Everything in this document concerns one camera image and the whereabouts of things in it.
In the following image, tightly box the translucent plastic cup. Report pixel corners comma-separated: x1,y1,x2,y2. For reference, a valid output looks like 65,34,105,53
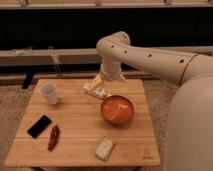
39,83,58,105

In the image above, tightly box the grey horizontal rail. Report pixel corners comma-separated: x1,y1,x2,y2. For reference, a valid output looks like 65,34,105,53
0,44,213,68

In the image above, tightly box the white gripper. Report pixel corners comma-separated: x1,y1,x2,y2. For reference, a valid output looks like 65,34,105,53
92,60,126,87

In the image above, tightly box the white sponge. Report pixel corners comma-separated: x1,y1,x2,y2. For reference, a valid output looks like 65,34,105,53
95,137,115,161

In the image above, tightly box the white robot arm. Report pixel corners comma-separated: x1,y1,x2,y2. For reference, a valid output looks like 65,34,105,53
96,31,213,171

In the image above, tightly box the wooden table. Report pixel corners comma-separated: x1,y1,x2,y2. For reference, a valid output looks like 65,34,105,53
5,79,160,167

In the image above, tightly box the orange ceramic bowl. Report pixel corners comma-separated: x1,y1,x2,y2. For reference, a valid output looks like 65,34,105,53
101,95,134,125

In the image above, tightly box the dried red chili pepper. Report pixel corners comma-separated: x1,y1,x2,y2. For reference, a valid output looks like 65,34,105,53
48,125,60,151

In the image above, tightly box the black smartphone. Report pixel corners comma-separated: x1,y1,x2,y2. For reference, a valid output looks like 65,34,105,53
27,115,52,138

